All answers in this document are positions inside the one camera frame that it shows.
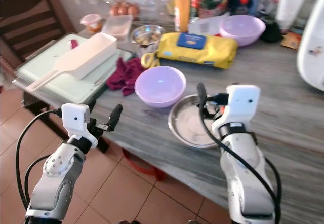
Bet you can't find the shallow steel plate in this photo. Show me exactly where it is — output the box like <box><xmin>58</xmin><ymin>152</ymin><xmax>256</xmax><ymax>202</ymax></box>
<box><xmin>168</xmin><ymin>94</ymin><xmax>221</xmax><ymax>149</ymax></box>

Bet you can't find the yellow kitchen wipes pack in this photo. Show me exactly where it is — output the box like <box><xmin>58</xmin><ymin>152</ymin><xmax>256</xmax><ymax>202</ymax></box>
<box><xmin>156</xmin><ymin>31</ymin><xmax>238</xmax><ymax>70</ymax></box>

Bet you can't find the maroon cloth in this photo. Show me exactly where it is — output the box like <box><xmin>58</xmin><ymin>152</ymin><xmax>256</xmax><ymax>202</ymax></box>
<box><xmin>106</xmin><ymin>57</ymin><xmax>147</xmax><ymax>97</ymax></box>

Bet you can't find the purple plastic bowl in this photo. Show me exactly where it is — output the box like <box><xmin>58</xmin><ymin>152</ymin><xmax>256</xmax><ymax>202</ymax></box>
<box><xmin>134</xmin><ymin>65</ymin><xmax>187</xmax><ymax>108</ymax></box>
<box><xmin>219</xmin><ymin>15</ymin><xmax>266</xmax><ymax>47</ymax></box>

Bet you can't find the white plastic scoop box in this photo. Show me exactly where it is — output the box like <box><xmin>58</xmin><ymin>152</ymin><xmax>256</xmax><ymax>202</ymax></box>
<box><xmin>25</xmin><ymin>32</ymin><xmax>117</xmax><ymax>93</ymax></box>

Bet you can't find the pale green tray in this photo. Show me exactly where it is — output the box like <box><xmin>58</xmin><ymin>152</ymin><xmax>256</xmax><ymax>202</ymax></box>
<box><xmin>13</xmin><ymin>34</ymin><xmax>130</xmax><ymax>106</ymax></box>

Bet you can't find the red stool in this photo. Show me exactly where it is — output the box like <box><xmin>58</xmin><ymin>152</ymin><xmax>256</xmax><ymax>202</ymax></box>
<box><xmin>121</xmin><ymin>148</ymin><xmax>166</xmax><ymax>182</ymax></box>

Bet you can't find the black round object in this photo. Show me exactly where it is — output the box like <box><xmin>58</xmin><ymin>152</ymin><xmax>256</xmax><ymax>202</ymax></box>
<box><xmin>259</xmin><ymin>19</ymin><xmax>284</xmax><ymax>44</ymax></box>

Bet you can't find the small steel bowl with food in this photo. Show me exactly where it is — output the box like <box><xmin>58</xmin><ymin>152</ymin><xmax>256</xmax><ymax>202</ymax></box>
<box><xmin>130</xmin><ymin>24</ymin><xmax>166</xmax><ymax>57</ymax></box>

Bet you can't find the small pink lidded container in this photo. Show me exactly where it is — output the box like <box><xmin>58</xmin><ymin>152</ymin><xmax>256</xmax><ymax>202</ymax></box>
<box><xmin>80</xmin><ymin>14</ymin><xmax>103</xmax><ymax>34</ymax></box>

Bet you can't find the clear plastic food container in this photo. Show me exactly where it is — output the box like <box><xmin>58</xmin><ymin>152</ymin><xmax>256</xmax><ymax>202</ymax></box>
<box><xmin>101</xmin><ymin>15</ymin><xmax>134</xmax><ymax>40</ymax></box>

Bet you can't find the orange squeeze bottle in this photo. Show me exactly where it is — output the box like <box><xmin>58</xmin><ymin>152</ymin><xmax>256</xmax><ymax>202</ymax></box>
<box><xmin>174</xmin><ymin>0</ymin><xmax>192</xmax><ymax>33</ymax></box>

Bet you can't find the colourful snack bag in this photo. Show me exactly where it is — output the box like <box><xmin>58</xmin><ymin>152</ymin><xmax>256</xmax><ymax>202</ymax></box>
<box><xmin>190</xmin><ymin>0</ymin><xmax>229</xmax><ymax>19</ymax></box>

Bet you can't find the clear carton of eggs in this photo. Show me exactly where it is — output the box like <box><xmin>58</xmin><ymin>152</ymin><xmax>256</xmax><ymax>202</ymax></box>
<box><xmin>109</xmin><ymin>1</ymin><xmax>140</xmax><ymax>18</ymax></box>

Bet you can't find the white pouch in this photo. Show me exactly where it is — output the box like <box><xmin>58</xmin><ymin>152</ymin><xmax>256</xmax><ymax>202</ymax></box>
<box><xmin>276</xmin><ymin>0</ymin><xmax>312</xmax><ymax>32</ymax></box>

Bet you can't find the dark wooden chair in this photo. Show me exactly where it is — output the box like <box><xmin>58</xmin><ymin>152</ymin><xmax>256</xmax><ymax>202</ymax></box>
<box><xmin>0</xmin><ymin>0</ymin><xmax>69</xmax><ymax>66</ymax></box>

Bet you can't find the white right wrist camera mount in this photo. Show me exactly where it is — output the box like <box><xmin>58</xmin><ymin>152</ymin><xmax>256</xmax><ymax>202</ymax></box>
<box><xmin>223</xmin><ymin>85</ymin><xmax>262</xmax><ymax>129</ymax></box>

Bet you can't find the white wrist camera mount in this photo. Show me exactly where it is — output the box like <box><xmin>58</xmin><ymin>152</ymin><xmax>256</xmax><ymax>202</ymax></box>
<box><xmin>61</xmin><ymin>102</ymin><xmax>93</xmax><ymax>144</ymax></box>
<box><xmin>223</xmin><ymin>85</ymin><xmax>262</xmax><ymax>129</ymax></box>

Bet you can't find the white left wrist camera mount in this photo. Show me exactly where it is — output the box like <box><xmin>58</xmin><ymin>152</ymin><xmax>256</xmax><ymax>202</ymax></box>
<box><xmin>61</xmin><ymin>102</ymin><xmax>93</xmax><ymax>144</ymax></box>

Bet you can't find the yellow ring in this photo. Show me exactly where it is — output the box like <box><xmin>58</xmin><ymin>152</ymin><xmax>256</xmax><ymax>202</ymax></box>
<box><xmin>141</xmin><ymin>53</ymin><xmax>160</xmax><ymax>70</ymax></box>

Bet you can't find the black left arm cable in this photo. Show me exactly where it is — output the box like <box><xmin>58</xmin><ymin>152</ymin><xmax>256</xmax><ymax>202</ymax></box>
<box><xmin>15</xmin><ymin>109</ymin><xmax>64</xmax><ymax>215</ymax></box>

